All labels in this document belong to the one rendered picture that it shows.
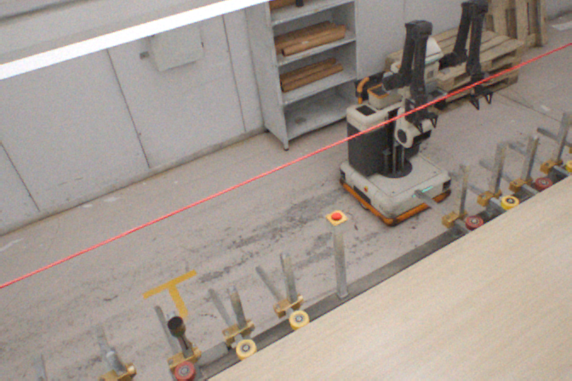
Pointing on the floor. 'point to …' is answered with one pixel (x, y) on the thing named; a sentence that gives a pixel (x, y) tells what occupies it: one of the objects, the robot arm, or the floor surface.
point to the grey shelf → (264, 66)
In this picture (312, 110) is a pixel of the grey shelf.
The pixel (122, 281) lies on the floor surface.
